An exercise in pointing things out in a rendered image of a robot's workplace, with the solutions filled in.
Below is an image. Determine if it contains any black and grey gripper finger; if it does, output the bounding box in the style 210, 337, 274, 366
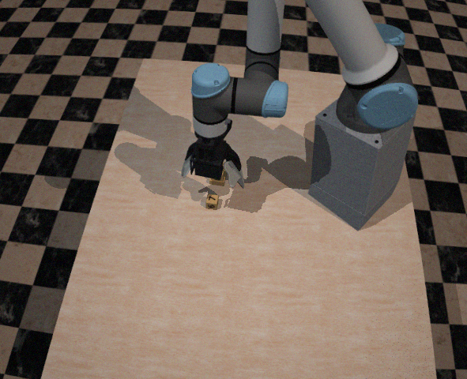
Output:
181, 141, 197, 178
224, 146, 244, 189

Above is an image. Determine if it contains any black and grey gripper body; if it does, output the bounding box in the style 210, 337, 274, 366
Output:
190, 130, 230, 180

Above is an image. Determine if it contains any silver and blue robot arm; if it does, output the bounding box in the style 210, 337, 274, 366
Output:
191, 0, 418, 138

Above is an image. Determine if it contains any brown wooden tray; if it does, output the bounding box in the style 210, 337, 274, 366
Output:
209, 171, 227, 186

